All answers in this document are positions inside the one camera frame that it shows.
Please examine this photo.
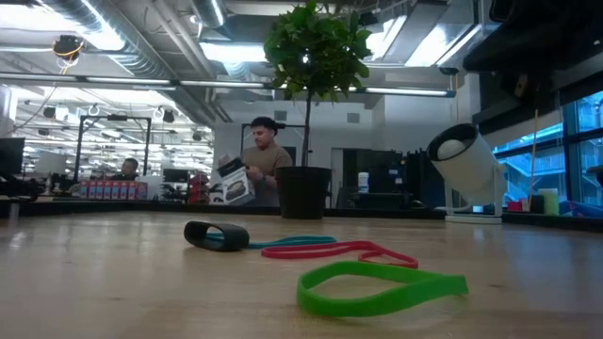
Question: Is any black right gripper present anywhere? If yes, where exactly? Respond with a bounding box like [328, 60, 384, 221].
[464, 22, 603, 124]

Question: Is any green rubber band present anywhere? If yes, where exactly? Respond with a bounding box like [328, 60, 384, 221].
[296, 261, 470, 318]

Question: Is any red rubber band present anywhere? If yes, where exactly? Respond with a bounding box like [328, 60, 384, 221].
[260, 240, 420, 270]

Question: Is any blue rubber band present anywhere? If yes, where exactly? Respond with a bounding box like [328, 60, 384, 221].
[205, 233, 338, 250]

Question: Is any yellow-green container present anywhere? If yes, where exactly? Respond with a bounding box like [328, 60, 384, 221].
[538, 187, 561, 217]

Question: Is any black equipment cabinet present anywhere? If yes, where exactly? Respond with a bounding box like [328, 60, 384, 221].
[341, 149, 447, 211]

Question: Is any green potted plant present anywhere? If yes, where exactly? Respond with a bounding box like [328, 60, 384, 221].
[263, 0, 373, 220]

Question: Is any person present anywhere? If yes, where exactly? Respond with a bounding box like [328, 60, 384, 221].
[108, 156, 141, 183]
[238, 116, 294, 207]

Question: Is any white black cardboard box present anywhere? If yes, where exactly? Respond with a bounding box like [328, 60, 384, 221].
[216, 157, 258, 206]

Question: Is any red background object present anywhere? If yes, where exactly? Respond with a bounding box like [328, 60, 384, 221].
[187, 171, 211, 204]

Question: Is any small black monitor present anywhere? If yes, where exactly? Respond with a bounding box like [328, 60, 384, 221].
[162, 168, 190, 184]

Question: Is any row of red boxes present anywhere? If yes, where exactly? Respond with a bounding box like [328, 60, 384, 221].
[78, 180, 150, 202]

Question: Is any long ceiling light rail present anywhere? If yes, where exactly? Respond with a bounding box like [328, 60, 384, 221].
[0, 70, 457, 99]

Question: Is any black ceiling cable reel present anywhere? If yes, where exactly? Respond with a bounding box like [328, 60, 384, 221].
[50, 34, 87, 76]

